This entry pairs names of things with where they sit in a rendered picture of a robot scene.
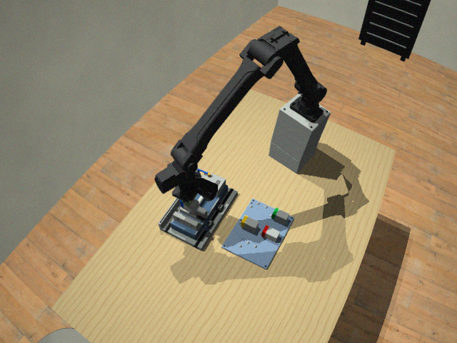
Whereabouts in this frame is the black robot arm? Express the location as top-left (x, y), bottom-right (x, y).
top-left (154, 26), bottom-right (327, 202)

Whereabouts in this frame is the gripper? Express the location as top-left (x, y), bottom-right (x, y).
top-left (172, 180), bottom-right (198, 207)

